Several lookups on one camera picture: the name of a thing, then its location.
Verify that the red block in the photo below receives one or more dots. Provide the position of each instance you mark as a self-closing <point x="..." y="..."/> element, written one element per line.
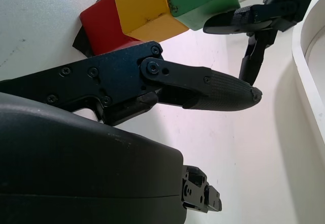
<point x="104" y="26"/>

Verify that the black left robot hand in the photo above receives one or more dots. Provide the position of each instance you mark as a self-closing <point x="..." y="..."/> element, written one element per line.
<point x="281" y="8"/>

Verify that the yellow block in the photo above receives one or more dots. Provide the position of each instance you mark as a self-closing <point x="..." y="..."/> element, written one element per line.
<point x="142" y="5"/>

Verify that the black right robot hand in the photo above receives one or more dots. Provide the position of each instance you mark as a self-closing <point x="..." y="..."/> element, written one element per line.
<point x="76" y="170"/>

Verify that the white tray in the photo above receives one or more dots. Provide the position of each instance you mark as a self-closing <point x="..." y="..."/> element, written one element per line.
<point x="302" y="56"/>

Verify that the black square marker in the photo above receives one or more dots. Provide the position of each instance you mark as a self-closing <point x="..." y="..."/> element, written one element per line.
<point x="82" y="45"/>

